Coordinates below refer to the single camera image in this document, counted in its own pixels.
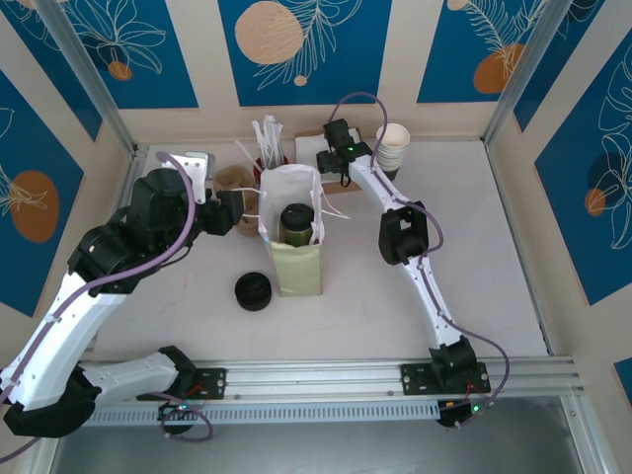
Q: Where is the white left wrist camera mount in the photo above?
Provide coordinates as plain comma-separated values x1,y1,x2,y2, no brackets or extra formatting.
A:
177,150,217,204

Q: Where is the grey slotted cable duct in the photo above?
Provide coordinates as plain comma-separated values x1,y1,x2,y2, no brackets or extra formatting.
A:
61,400,443,427

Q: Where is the wide aluminium base rail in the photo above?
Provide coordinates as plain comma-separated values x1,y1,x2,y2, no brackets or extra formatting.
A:
46,357,587,406

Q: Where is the small circuit board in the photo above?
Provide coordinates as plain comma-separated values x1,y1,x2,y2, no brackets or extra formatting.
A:
157,402,198,429
437,398,488,430

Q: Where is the green paper coffee cup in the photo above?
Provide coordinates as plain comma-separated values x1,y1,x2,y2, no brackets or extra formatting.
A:
280,224,315,247

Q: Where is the black round lid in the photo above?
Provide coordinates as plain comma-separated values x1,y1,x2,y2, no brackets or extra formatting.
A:
234,271,275,312

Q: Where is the brown cup sleeve pile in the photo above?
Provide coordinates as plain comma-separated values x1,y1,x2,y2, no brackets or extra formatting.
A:
212,165,263,239

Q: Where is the aluminium frame post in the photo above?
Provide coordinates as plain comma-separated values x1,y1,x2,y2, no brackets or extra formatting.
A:
34,0,149,159
481,0,569,144

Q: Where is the black plastic cup lid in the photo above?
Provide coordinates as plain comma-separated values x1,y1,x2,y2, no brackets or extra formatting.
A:
279,203,316,232

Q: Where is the green floral paper bag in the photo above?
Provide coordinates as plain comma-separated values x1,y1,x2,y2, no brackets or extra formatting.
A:
235,164,353,298

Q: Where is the red straw holder cup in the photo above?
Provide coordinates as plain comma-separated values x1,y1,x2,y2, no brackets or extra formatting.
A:
251,150,291,175

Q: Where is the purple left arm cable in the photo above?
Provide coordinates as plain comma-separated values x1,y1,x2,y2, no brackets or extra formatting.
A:
0,150,216,463

